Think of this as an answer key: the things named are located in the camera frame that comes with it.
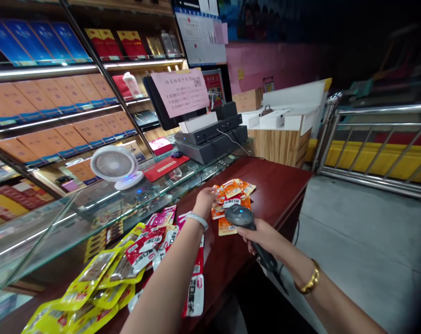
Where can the person's left hand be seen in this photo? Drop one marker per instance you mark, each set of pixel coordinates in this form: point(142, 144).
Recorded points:
point(203, 201)

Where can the person's right hand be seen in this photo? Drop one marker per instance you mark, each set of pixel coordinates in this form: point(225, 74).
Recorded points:
point(266, 238)

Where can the person's left fingers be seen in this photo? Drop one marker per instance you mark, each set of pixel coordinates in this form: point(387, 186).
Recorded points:
point(216, 199)

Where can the person's left thumb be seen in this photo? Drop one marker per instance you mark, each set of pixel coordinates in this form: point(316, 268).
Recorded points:
point(211, 191)

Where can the person's right fingers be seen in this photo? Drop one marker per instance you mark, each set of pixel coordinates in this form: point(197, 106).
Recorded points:
point(246, 236)

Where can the dark grey barcode scanner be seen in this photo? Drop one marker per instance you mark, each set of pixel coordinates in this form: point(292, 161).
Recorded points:
point(239, 215)

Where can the pile of orange snack packets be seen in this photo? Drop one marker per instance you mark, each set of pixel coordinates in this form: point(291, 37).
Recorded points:
point(235, 189)

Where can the dark computer mouse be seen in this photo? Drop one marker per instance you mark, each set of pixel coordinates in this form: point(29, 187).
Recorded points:
point(177, 154)

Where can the black cash register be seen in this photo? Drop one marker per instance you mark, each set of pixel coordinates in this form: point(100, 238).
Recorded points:
point(210, 139)

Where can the pink gift box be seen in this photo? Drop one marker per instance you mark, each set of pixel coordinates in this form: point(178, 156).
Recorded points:
point(160, 145)

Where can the pile of red snack packets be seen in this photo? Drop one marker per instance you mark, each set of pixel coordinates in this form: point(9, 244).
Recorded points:
point(151, 243)

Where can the brown cardboard box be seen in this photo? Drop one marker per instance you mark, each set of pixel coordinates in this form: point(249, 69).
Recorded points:
point(247, 100)

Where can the white desk fan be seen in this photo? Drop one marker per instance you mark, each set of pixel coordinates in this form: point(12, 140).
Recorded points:
point(114, 166)

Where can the pink paper notice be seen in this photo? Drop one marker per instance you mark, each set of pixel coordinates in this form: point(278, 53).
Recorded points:
point(179, 92)

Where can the glass display counter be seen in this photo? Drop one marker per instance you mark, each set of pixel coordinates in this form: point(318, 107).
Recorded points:
point(92, 215)

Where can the pile of yellow snack packets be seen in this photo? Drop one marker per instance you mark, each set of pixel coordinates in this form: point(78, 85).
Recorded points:
point(92, 278)

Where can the framed notice board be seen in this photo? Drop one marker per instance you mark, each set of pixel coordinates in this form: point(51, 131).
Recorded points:
point(200, 38)

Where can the steel railing gate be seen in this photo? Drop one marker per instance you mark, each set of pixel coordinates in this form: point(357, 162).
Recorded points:
point(370, 146)

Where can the yellow barrier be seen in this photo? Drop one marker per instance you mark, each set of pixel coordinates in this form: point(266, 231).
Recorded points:
point(388, 163)

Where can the wall shelf with cartons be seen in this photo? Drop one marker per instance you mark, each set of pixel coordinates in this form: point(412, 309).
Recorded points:
point(57, 97)

